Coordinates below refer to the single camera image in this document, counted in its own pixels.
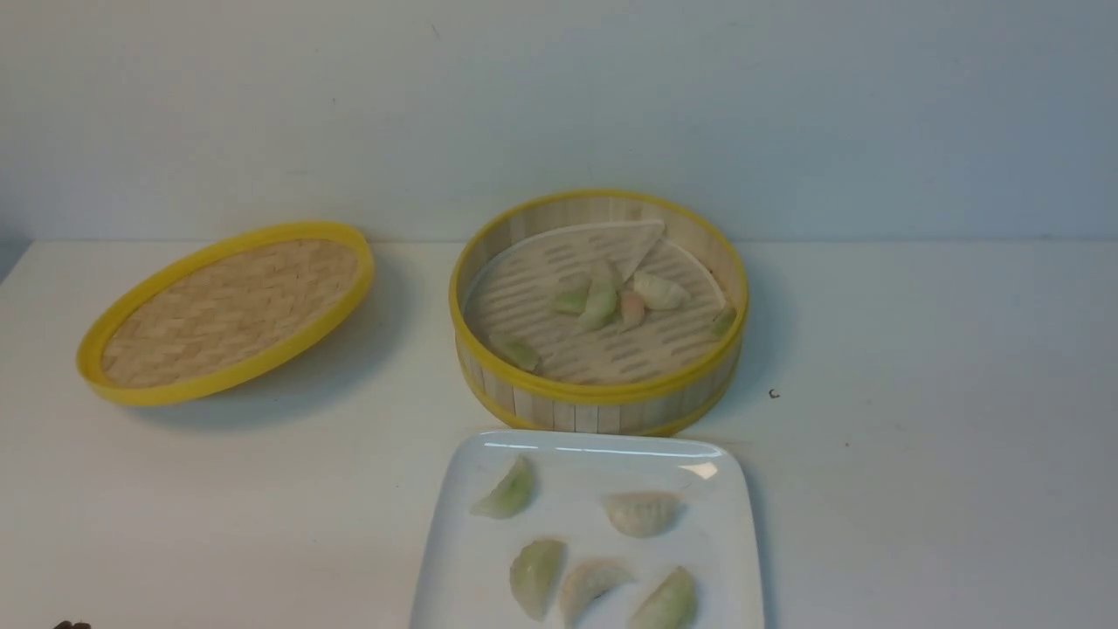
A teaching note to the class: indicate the white dumpling plate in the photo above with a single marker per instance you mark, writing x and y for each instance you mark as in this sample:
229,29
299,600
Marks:
588,582
643,514

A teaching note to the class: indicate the white dumpling plate front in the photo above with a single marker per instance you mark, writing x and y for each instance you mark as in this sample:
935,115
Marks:
588,582

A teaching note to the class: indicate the white square plate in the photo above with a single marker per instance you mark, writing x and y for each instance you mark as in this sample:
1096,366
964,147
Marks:
463,582

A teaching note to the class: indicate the pale green dumpling steamer left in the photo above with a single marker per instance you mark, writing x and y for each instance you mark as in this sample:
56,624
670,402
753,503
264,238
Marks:
570,296

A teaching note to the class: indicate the yellow rimmed bamboo steamer basket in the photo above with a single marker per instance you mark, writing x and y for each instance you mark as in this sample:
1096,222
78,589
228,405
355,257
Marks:
501,376

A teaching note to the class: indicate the green dumpling steamer centre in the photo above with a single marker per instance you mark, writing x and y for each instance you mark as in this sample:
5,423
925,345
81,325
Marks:
601,299

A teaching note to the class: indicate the pink dumpling in steamer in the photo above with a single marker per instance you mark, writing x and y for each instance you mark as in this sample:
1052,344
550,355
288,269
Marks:
631,310

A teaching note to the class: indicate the white dumpling in steamer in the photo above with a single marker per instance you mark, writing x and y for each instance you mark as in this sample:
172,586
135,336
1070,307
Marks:
659,294

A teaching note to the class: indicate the green dumpling steamer right edge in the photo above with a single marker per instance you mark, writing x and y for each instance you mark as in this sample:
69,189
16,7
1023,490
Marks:
722,323

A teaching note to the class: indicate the yellow rimmed bamboo steamer lid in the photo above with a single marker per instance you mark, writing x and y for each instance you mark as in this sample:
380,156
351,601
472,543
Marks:
226,314

